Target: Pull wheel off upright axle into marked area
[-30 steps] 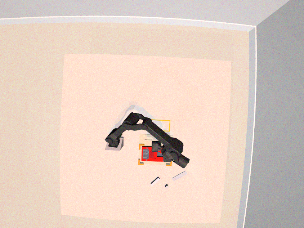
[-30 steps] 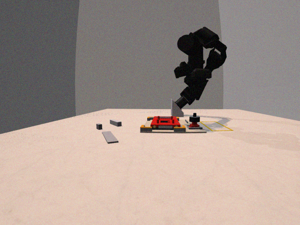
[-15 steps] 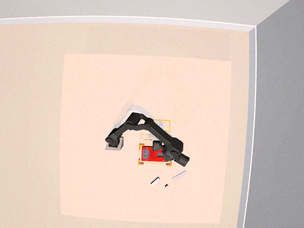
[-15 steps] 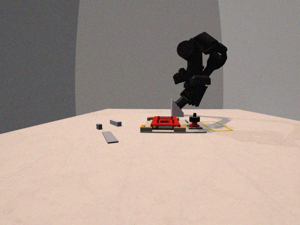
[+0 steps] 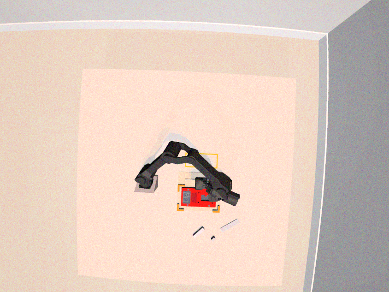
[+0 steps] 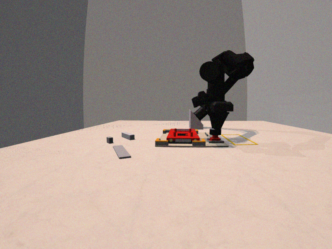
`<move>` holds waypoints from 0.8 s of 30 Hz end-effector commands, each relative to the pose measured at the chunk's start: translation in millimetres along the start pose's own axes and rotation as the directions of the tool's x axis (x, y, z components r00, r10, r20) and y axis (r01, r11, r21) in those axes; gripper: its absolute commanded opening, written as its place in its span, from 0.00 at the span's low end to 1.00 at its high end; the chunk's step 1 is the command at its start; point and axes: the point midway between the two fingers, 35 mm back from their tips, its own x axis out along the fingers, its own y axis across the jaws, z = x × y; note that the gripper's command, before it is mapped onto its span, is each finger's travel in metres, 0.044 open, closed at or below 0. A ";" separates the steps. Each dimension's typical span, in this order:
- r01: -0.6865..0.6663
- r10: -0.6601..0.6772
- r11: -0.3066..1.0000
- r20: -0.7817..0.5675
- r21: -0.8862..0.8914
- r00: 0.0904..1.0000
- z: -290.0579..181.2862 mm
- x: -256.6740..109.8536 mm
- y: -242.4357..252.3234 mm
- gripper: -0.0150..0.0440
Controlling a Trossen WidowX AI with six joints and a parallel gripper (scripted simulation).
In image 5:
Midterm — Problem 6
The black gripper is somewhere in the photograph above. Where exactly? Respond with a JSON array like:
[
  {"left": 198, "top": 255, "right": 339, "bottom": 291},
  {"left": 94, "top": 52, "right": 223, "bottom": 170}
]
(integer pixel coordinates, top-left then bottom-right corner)
[{"left": 195, "top": 177, "right": 232, "bottom": 190}]

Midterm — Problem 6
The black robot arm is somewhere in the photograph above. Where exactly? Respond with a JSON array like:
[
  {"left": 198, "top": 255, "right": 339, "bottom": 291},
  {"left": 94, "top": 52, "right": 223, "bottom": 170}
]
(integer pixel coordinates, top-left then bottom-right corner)
[{"left": 134, "top": 141, "right": 240, "bottom": 206}]

